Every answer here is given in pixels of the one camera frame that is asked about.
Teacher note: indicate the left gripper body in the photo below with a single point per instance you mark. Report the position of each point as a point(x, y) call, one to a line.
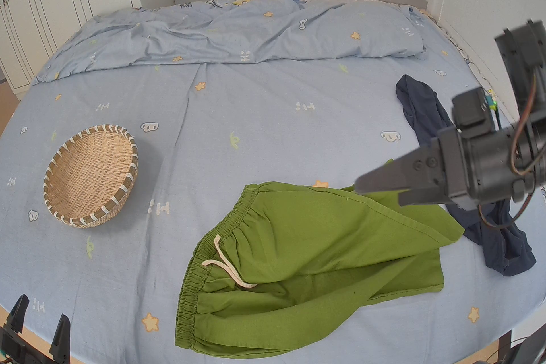
point(17, 349)

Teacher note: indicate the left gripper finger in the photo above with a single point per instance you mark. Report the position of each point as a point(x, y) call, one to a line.
point(60, 339)
point(18, 313)

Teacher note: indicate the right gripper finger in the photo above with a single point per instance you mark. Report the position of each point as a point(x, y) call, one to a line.
point(426, 195)
point(405, 172)

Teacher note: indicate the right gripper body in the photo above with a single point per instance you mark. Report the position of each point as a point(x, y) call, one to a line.
point(477, 166)

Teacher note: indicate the green shorts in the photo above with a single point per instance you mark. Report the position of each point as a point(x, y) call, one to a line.
point(307, 243)

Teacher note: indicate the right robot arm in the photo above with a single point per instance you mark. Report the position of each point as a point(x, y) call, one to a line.
point(527, 68)

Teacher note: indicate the dark blue garment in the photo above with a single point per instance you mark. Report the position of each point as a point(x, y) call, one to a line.
point(422, 110)

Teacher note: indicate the round woven basket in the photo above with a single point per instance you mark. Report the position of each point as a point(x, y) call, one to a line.
point(89, 174)

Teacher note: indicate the pale blue quilt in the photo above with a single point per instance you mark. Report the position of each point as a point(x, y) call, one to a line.
point(239, 34)

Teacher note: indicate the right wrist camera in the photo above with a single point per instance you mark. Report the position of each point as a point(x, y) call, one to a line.
point(471, 108)

